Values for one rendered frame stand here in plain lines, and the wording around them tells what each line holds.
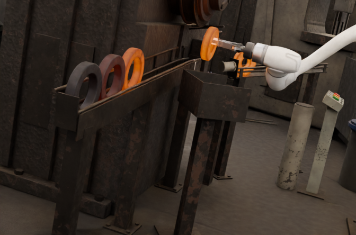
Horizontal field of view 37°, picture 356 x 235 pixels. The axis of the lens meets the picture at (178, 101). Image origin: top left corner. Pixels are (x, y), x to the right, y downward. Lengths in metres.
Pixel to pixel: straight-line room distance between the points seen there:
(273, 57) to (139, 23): 0.60
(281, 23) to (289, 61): 2.99
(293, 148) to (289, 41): 2.20
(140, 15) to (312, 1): 3.19
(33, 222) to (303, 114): 1.68
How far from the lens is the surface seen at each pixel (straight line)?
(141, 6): 2.31
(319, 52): 2.53
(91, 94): 1.77
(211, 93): 2.03
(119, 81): 1.93
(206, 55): 2.42
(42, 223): 2.35
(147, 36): 2.28
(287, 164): 3.30
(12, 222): 2.34
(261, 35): 5.42
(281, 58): 2.36
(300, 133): 3.25
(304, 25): 5.28
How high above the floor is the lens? 1.04
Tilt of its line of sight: 12 degrees down
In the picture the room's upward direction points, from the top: 11 degrees clockwise
